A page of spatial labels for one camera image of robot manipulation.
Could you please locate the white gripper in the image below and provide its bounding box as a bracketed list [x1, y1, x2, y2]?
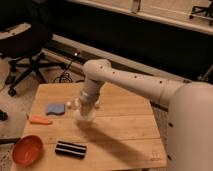
[73, 91, 100, 115]

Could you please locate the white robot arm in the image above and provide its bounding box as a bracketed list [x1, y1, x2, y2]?
[74, 59, 213, 171]

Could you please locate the blue sponge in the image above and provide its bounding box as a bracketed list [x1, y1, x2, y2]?
[46, 104, 65, 115]

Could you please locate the wooden table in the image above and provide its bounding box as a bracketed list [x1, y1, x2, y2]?
[11, 83, 167, 171]

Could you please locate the black rectangular box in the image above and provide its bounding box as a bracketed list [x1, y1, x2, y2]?
[55, 141, 87, 159]

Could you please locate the orange carrot toy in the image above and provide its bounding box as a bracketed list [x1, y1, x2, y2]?
[29, 115, 52, 125]

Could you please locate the orange bowl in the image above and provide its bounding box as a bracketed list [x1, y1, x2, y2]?
[12, 135, 44, 166]

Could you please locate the black office chair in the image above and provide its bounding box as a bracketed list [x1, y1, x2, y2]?
[0, 0, 66, 96]

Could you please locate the office chair base background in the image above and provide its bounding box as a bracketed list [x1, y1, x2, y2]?
[189, 0, 213, 25]

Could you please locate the black cable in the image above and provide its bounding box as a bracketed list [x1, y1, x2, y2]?
[52, 53, 80, 84]

